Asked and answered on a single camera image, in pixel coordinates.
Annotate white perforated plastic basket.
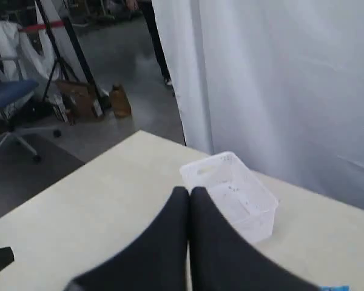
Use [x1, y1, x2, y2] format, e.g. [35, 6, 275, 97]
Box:
[180, 152, 278, 243]

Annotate person legs in black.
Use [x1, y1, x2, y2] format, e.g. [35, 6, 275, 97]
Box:
[126, 0, 172, 87]

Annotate white curtain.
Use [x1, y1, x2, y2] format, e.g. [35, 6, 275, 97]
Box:
[153, 1, 364, 209]

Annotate brown bottle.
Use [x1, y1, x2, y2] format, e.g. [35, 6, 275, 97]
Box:
[109, 84, 132, 118]

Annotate blue office chair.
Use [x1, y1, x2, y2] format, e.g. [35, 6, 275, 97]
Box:
[0, 79, 61, 163]

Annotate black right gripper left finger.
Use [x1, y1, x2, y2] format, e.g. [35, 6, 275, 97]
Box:
[66, 186, 189, 290]

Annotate blue snack bag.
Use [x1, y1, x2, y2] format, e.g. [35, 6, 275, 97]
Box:
[320, 286, 350, 291]

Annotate black tripod stand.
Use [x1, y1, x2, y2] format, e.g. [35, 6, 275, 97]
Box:
[35, 1, 110, 113]

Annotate brown cardboard box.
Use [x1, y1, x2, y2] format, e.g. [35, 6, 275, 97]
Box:
[50, 79, 104, 125]

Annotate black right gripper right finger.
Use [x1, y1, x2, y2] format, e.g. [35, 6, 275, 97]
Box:
[189, 187, 319, 290]

